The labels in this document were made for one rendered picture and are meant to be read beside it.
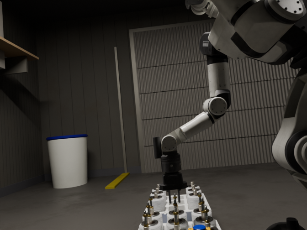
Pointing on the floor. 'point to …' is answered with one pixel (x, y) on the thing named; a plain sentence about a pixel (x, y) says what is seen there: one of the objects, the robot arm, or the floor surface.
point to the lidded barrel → (68, 160)
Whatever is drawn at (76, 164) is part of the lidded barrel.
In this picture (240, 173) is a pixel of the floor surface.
